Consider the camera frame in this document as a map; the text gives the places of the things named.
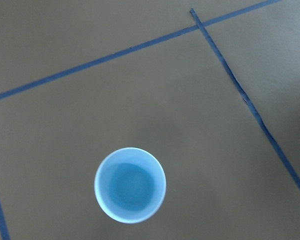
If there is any light blue plastic cup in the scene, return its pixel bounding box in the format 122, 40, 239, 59
94, 147, 167, 224

